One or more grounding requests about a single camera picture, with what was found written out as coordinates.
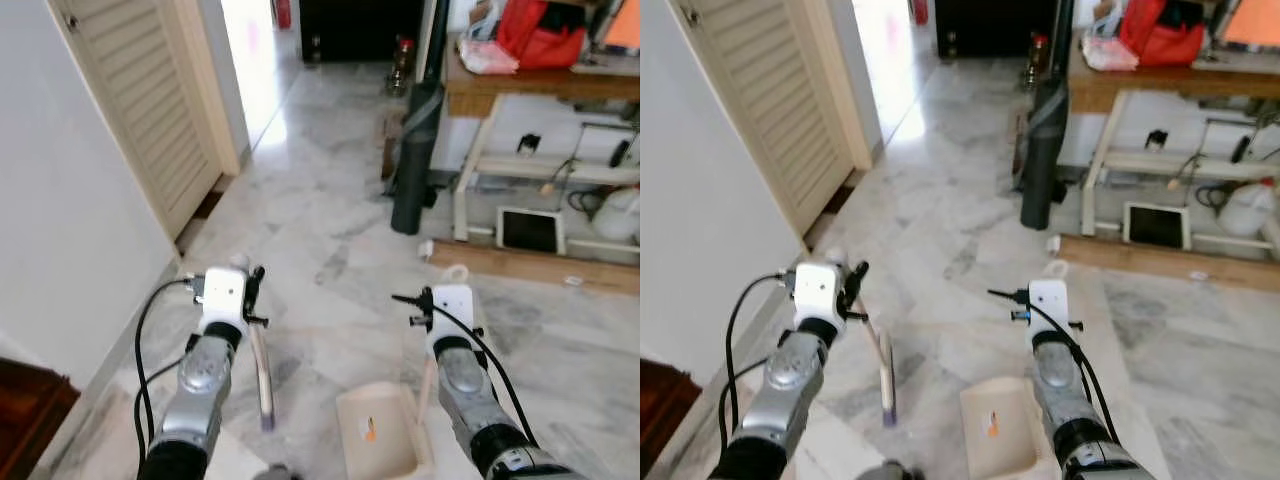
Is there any wooden handled hand broom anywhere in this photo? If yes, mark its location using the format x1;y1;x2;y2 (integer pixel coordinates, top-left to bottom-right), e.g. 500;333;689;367
230;253;278;433
826;248;897;429

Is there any beige long handled dustpan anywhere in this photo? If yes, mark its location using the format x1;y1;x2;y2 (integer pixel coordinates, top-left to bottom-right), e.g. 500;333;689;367
335;263;473;480
960;260;1076;480

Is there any white framed dark panel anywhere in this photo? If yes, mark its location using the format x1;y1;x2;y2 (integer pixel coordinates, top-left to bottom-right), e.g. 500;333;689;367
1122;200;1193;251
497;207;568;256

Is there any black stick vacuum cleaner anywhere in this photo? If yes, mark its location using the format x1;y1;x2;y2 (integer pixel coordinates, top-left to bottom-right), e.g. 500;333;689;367
390;0;451;236
1020;0;1076;231

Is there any beige louvered door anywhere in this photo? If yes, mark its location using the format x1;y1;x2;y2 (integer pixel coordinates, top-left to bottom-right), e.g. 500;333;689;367
45;0;241;241
672;0;881;241

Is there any white plastic jug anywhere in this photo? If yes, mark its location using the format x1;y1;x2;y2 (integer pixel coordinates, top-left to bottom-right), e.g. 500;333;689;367
592;188;641;241
1215;178;1279;239

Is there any dark brown wooden furniture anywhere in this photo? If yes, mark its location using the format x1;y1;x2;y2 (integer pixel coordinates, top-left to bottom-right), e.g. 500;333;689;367
640;358;691;479
0;355;81;480

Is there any brown wooden table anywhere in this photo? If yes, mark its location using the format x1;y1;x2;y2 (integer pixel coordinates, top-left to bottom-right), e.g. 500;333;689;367
445;45;641;119
1068;45;1280;113

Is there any white pink plastic bag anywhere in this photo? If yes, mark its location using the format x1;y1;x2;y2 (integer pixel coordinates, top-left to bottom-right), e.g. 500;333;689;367
1083;33;1141;71
458;35;521;76

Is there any black cabinet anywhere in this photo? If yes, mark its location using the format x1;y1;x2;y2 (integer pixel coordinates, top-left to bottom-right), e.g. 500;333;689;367
935;0;1051;58
298;0;426;63

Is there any red fabric bag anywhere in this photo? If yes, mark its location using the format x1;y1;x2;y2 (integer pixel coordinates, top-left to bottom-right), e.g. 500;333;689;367
497;0;588;69
1120;0;1208;66

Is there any orange flat board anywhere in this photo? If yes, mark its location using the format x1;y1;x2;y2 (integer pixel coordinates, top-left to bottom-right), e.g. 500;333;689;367
1225;0;1280;46
603;0;641;51

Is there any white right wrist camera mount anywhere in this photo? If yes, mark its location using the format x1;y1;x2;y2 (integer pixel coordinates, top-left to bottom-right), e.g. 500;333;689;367
432;284;477;346
1028;279;1071;341

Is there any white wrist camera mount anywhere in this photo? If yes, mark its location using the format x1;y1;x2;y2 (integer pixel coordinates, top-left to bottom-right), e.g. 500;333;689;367
793;262;846;333
198;266;249;336
432;284;477;346
1028;279;1071;341

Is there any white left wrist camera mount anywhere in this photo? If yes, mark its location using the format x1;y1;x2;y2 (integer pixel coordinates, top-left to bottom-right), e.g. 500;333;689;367
793;262;846;333
198;266;249;336

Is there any white shelf frame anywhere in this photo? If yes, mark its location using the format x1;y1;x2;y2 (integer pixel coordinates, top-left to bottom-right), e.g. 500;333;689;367
1080;90;1280;256
453;95;641;263

